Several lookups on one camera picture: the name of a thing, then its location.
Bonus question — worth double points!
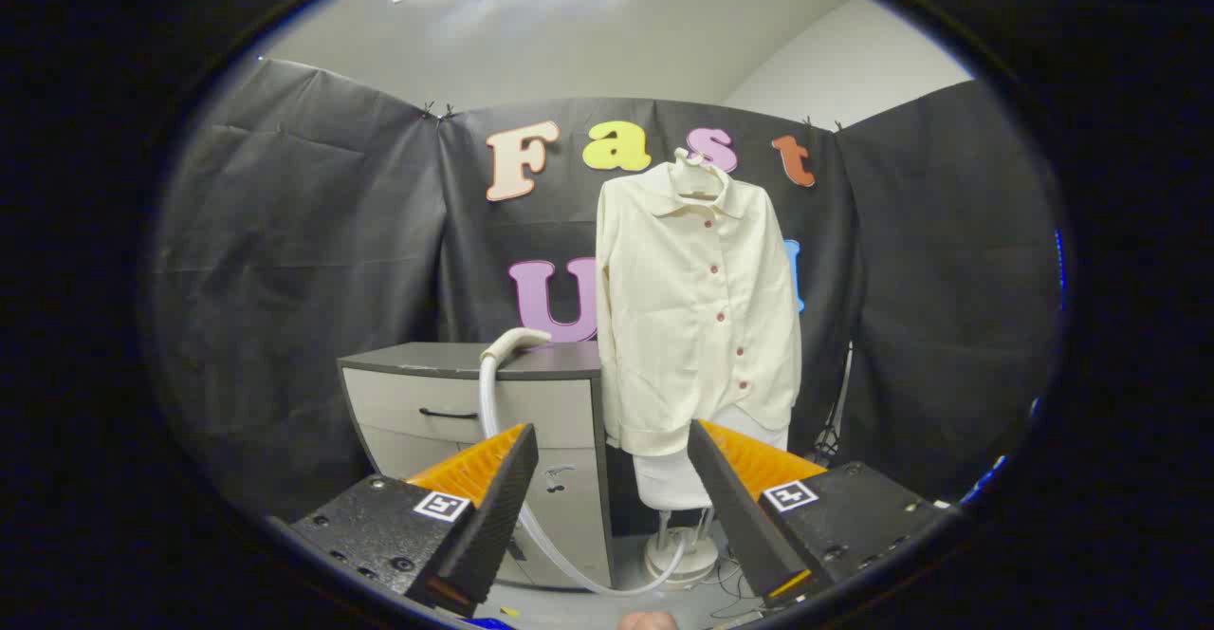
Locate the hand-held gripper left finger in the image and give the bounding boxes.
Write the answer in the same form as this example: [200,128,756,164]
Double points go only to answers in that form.
[287,423,540,618]

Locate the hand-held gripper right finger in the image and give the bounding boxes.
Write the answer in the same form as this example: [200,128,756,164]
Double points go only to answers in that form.
[687,418,961,610]

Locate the white garment steamer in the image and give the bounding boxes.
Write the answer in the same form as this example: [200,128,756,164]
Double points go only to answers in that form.
[477,327,688,598]

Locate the cream button-up shirt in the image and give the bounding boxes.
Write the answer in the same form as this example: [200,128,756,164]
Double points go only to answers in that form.
[595,160,803,457]

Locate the white mannequin torso stand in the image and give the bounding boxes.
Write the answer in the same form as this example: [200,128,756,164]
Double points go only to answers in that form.
[632,404,790,590]

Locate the grey drawer cabinet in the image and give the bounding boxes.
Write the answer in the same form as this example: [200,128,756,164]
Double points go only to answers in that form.
[339,341,614,590]

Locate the black tripod stand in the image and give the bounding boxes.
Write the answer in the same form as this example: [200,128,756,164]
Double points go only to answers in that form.
[814,343,855,465]

